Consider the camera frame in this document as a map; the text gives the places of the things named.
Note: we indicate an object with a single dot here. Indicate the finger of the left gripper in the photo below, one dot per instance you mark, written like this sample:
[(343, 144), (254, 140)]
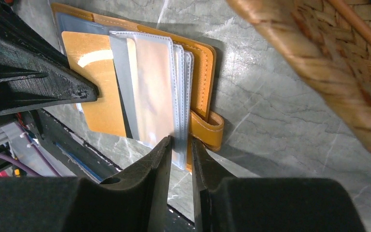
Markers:
[(33, 74)]

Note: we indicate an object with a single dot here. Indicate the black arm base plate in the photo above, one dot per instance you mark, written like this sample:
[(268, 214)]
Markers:
[(70, 147)]

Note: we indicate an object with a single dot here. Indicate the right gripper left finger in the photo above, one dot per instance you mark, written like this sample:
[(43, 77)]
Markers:
[(37, 204)]

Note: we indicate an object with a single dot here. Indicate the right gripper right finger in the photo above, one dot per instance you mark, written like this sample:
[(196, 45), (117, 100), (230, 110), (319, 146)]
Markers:
[(226, 203)]

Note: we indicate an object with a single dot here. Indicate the brown woven divided tray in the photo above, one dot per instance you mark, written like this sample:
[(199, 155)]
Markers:
[(328, 44)]

